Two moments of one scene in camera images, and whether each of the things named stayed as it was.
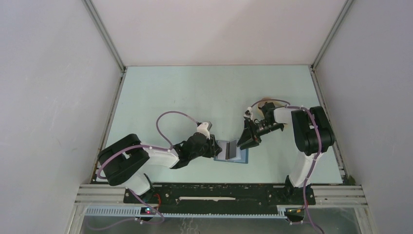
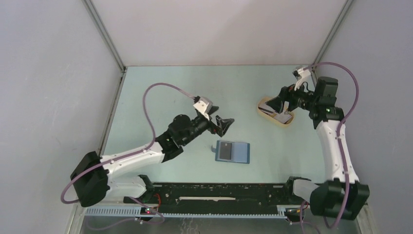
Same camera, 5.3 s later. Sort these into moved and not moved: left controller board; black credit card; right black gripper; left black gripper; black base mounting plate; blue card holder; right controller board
Moved: left black gripper; black credit card; blue card holder; right black gripper
Not moved: left controller board; black base mounting plate; right controller board
